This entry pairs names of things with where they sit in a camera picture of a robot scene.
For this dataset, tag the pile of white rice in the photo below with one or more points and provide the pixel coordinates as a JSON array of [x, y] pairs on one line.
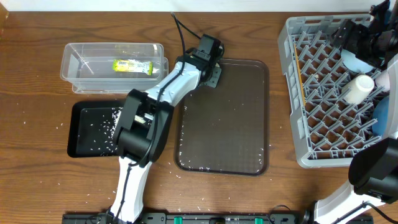
[[102, 129]]

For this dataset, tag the wooden chopstick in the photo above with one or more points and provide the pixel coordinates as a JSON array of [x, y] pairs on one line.
[[299, 75]]

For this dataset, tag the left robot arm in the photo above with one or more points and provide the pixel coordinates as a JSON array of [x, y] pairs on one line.
[[144, 122]]

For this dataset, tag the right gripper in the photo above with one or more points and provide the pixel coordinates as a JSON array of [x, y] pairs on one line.
[[357, 33]]

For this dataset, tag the black waste tray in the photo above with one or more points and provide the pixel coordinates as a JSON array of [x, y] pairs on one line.
[[78, 140]]

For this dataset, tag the clear plastic bin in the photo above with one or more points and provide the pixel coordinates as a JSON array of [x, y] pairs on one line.
[[89, 66]]

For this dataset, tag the light blue small bowl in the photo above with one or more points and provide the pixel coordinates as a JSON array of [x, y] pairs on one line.
[[354, 64]]

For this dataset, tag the dark brown serving tray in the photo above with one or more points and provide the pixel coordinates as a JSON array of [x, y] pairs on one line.
[[225, 129]]

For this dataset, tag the dark blue plate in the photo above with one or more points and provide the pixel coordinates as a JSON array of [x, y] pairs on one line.
[[381, 115]]

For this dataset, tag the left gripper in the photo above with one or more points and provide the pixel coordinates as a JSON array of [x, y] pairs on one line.
[[216, 74]]

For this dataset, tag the grey dishwasher rack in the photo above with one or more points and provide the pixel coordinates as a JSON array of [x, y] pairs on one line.
[[327, 131]]

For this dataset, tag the green yellow snack wrapper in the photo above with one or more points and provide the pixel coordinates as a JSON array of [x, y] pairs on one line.
[[133, 66]]

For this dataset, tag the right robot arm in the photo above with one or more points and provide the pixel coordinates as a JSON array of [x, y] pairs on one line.
[[372, 175]]

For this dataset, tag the pink cup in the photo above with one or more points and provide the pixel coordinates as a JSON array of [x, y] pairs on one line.
[[383, 81]]

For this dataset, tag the white cup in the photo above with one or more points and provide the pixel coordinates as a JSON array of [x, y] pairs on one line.
[[356, 91]]

